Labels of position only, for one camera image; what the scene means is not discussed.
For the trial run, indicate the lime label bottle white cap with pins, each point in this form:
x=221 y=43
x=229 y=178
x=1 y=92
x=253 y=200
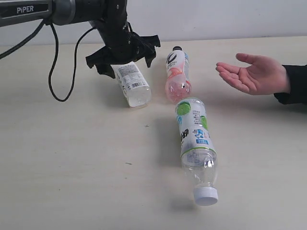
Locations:
x=198 y=155

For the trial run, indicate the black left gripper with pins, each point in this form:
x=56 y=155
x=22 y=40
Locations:
x=122 y=44

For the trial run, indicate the pink bottle black cap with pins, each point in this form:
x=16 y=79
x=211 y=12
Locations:
x=177 y=85

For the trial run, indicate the black sleeved forearm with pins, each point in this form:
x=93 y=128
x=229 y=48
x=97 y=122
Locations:
x=297 y=75

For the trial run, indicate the person's open hand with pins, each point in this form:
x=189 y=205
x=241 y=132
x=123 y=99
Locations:
x=263 y=76

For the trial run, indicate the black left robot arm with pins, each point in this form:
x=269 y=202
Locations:
x=58 y=12

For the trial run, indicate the clear bottle white barcode label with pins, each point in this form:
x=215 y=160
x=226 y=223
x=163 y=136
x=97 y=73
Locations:
x=133 y=84

